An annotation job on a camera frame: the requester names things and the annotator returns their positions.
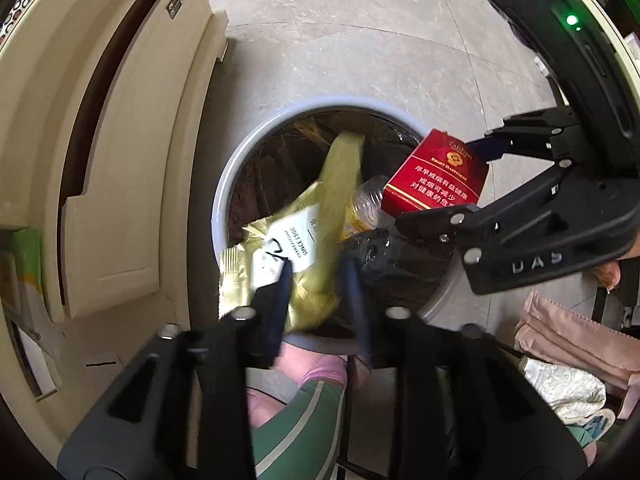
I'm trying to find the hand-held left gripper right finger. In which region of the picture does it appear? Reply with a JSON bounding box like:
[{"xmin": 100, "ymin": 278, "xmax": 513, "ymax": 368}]
[{"xmin": 340, "ymin": 257, "xmax": 588, "ymax": 480}]

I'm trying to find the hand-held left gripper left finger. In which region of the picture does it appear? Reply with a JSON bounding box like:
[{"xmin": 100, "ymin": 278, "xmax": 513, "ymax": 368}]
[{"xmin": 57, "ymin": 260, "xmax": 296, "ymax": 480}]

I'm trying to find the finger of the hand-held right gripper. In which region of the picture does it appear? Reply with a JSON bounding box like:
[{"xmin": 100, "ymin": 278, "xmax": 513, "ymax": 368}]
[
  {"xmin": 472, "ymin": 107, "xmax": 581, "ymax": 161},
  {"xmin": 395, "ymin": 164, "xmax": 576, "ymax": 250}
]

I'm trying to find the gold foil snack packet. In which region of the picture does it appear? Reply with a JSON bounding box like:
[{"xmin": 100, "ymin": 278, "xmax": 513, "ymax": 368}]
[{"xmin": 220, "ymin": 132, "xmax": 366, "ymax": 333}]

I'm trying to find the red cigarette box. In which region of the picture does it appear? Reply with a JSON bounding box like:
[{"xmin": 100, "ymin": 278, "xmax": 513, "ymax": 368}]
[{"xmin": 382, "ymin": 129, "xmax": 488, "ymax": 218}]

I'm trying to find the black bin liner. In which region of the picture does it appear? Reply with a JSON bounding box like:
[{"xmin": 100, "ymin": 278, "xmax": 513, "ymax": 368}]
[{"xmin": 227, "ymin": 112, "xmax": 466, "ymax": 341}]

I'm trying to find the grey round bin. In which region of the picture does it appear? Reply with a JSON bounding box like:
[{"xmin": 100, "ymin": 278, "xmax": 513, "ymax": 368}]
[{"xmin": 212, "ymin": 105, "xmax": 493, "ymax": 361}]

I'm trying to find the person's right hand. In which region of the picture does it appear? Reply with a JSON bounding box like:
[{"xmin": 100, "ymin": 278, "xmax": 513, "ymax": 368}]
[{"xmin": 599, "ymin": 240, "xmax": 640, "ymax": 290}]

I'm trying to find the clear plastic bottle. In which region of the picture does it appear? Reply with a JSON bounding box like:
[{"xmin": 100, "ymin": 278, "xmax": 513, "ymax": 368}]
[{"xmin": 350, "ymin": 176, "xmax": 401, "ymax": 233}]

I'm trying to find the pink cloth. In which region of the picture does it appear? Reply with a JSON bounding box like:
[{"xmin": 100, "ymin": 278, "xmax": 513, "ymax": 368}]
[{"xmin": 515, "ymin": 290, "xmax": 640, "ymax": 393}]

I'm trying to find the person's green trouser leg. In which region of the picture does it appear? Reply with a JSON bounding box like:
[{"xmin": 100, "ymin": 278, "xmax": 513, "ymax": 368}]
[{"xmin": 250, "ymin": 377, "xmax": 348, "ymax": 480}]

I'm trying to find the white lace cloth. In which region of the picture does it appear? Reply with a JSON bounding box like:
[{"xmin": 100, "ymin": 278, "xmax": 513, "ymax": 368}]
[{"xmin": 522, "ymin": 357, "xmax": 608, "ymax": 423}]

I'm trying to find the cream cabinet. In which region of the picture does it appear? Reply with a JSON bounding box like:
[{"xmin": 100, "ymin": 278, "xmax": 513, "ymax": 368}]
[{"xmin": 0, "ymin": 0, "xmax": 231, "ymax": 411}]

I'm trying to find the green paper packet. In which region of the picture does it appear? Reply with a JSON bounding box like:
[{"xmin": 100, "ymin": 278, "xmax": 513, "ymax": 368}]
[{"xmin": 7, "ymin": 230, "xmax": 46, "ymax": 288}]

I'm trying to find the circle patterned pillow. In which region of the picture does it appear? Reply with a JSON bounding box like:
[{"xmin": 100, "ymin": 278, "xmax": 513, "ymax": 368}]
[{"xmin": 0, "ymin": 0, "xmax": 51, "ymax": 46}]

